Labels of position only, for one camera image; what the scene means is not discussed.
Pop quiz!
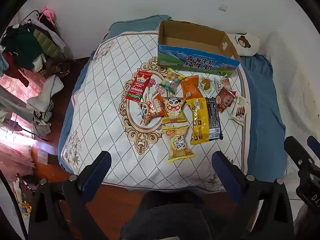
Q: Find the pink plush toy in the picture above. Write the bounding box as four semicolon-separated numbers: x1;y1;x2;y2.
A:
40;6;56;27

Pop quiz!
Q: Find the bear print pillow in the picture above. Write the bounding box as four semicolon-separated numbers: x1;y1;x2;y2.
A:
226;32;260;57

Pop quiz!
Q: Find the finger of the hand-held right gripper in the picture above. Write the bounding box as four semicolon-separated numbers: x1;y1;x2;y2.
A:
284;136;315;171
307;135;320;163

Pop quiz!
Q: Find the long white cookie packet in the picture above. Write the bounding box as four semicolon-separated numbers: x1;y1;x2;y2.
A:
229;95;250;127

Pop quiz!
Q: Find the clear thin snack packet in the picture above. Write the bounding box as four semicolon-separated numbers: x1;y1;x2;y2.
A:
213;77;223;93

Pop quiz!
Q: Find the yellow biscuit packet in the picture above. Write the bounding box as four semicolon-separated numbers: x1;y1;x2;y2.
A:
162;124;195;163

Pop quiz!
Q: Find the white garment pile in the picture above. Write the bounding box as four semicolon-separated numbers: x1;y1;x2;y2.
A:
26;74;65;113

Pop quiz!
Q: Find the dark red garment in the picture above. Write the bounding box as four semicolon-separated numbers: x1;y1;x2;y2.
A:
2;52;30;88

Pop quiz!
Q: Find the dark red snack packet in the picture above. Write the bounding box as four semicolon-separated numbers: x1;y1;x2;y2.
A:
215;87;237;114

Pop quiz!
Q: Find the colourful candy ball bag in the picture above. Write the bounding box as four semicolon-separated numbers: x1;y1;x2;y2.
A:
159;67;185;96

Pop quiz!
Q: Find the long yellow snack packet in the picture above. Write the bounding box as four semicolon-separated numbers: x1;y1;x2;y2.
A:
186;97;210;145

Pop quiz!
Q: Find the small white cookie packet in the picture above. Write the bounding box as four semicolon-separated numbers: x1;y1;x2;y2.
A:
220;74;233;92

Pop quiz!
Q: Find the yellow panda snack packet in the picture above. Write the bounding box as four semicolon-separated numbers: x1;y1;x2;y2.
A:
161;96;188;124

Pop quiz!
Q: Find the printed cardboard box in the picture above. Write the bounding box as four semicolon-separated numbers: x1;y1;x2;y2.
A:
157;19;242;78

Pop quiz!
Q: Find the orange panda snack packet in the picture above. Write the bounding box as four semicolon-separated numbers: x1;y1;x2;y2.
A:
138;93;167;126

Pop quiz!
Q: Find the blue bed sheet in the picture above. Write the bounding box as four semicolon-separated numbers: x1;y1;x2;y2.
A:
57;14;287;183

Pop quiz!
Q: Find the green puffer jacket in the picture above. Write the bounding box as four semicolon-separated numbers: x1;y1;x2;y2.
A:
32;29;65;60

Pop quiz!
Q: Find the white fleece blanket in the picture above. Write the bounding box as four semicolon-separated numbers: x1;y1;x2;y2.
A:
260;30;320;180

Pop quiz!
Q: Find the red snack packet green stripe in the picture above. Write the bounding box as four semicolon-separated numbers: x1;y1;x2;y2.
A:
125;70;153;103

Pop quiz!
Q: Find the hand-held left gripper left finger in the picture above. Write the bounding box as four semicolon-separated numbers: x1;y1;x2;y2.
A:
27;151;112;240

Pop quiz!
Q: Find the white floral printed quilt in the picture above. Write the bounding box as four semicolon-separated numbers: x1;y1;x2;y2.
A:
58;31;252;193

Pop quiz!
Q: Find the dark green garment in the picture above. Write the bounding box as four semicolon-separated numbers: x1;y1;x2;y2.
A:
5;27;43;70

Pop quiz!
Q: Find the braised egg clear packet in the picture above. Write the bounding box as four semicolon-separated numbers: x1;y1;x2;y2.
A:
199;74;215;92

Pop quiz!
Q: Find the black snack packet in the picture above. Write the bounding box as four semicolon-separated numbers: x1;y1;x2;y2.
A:
205;97;224;141

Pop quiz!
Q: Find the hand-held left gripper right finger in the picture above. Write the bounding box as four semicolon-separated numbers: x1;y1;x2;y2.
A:
212;151;294;240

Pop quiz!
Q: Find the striped dark garment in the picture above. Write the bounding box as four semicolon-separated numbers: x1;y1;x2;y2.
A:
31;110;53;135

